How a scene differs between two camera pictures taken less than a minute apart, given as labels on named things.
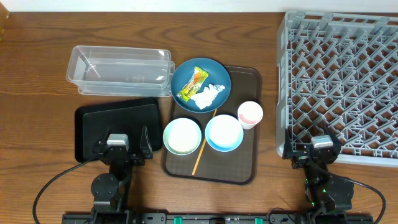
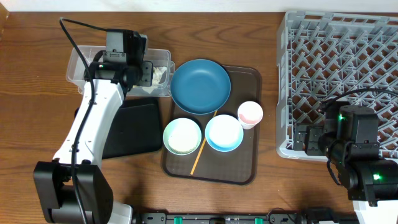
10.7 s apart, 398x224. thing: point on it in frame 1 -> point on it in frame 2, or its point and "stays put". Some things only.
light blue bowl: x=224 y=133 stays put
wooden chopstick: x=193 y=172 stays put
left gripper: x=146 y=151 -> x=147 y=69
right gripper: x=288 y=154 -> x=314 y=132
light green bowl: x=182 y=136 stays put
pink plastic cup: x=249 y=113 stays put
